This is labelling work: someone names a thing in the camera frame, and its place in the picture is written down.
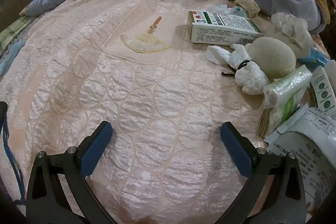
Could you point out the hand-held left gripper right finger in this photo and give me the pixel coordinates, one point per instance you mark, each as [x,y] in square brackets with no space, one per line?
[236,153]

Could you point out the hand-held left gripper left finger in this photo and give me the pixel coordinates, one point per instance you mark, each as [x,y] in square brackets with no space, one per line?
[95,150]

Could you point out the blue snack packet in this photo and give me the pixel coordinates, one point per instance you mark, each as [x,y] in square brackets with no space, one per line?
[313,56]

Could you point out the white teal plastic wrapper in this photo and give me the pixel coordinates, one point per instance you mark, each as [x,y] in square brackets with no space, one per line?
[237,11]

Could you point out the large white printed packet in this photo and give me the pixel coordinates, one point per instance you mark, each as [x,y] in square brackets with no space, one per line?
[302,163]

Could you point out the tied white tissue bundle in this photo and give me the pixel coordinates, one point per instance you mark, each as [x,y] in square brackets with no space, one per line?
[252,77]

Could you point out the green white tissue pack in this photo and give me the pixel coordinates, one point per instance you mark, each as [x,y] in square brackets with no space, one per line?
[286,92]

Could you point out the white serrated sachet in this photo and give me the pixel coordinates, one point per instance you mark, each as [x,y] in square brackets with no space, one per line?
[315,120]

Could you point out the cream quilted bedspread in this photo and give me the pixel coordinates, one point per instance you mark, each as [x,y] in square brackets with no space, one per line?
[157,87]

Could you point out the crumpled white tissue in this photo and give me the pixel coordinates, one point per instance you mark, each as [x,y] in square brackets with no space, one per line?
[218,54]

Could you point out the beige round puff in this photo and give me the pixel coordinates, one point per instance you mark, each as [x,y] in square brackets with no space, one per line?
[273,56]

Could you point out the white box green circles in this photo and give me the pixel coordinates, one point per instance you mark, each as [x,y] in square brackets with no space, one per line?
[324,87]

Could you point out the green white medicine box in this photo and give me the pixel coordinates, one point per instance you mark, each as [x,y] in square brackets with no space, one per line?
[220,29]

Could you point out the crumpled cream tissue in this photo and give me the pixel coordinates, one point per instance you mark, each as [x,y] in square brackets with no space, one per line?
[291,27]

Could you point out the green plaid cloth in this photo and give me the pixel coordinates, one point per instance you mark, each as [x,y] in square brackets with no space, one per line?
[13,29]

